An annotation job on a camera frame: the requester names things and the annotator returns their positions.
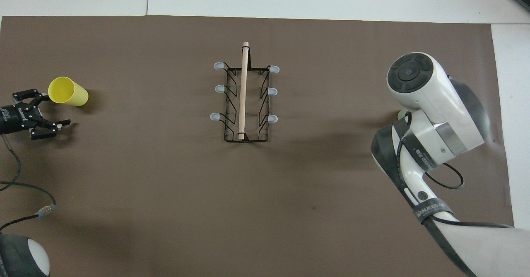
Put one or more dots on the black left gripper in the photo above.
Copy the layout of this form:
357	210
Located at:
16	119

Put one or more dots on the yellow plastic cup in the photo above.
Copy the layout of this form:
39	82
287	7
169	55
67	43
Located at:
66	91

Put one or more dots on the pale green plastic cup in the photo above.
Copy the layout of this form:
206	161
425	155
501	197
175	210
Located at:
401	114

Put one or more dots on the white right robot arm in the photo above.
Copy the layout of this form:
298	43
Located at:
434	103

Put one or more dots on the brown table mat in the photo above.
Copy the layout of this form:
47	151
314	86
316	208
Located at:
207	186

